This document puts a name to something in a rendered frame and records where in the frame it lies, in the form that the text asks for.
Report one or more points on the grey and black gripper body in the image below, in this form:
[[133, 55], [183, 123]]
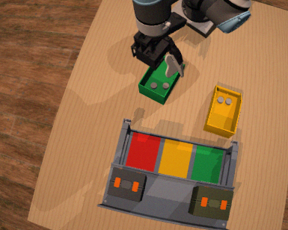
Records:
[[157, 48]]

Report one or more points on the grey metal shelf rack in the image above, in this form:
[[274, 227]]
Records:
[[167, 197]]

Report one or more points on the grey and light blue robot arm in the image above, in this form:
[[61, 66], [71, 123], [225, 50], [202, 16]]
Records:
[[153, 17]]

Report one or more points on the green bin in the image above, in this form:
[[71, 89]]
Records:
[[160, 78]]

